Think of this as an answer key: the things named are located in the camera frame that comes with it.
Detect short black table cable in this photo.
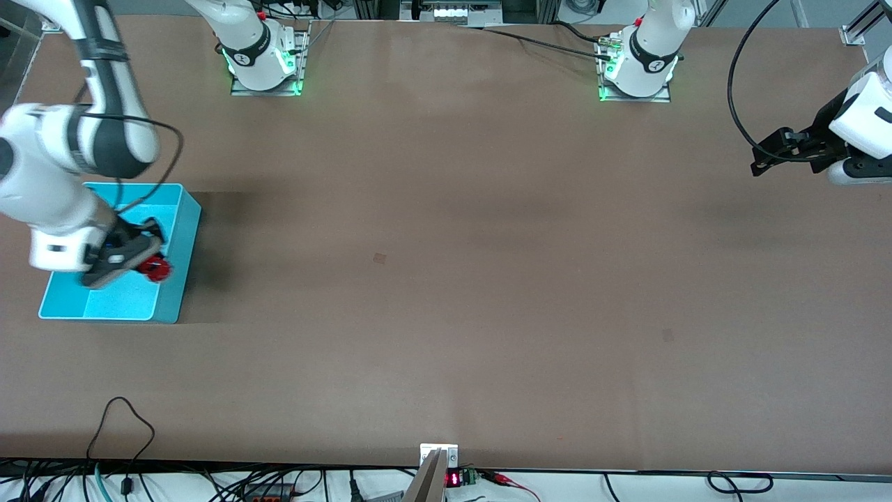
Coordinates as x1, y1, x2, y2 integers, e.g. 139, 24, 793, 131
554, 20, 618, 45

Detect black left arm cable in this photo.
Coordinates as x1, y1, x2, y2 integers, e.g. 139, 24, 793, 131
727, 0, 826, 163

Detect blue plastic box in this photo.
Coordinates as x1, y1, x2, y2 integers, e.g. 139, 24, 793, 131
38, 183, 203, 325

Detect aluminium frame profile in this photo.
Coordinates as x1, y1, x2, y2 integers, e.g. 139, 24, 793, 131
839, 0, 892, 47

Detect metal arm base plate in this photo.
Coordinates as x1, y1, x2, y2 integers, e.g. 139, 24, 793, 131
230, 20, 312, 97
597, 33, 672, 104

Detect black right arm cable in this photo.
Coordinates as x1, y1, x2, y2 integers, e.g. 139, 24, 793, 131
84, 115, 185, 215

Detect white lit device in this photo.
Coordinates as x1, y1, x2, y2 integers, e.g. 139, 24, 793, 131
400, 0, 504, 26

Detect coiled black cable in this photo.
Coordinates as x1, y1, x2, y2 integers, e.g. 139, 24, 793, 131
707, 471, 775, 495

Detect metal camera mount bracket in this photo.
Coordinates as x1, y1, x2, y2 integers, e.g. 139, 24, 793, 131
403, 443, 460, 502

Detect red clip lead wires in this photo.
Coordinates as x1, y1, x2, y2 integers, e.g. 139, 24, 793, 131
479, 470, 542, 502

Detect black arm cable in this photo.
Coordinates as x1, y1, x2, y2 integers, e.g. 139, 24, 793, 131
84, 115, 185, 215
727, 0, 826, 163

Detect red beetle toy car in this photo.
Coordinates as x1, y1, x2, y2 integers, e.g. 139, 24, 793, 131
135, 254, 172, 282

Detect long black table cable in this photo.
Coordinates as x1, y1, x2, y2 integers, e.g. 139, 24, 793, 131
456, 24, 614, 61

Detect thin black looped cable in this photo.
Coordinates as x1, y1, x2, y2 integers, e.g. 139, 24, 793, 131
86, 396, 156, 492

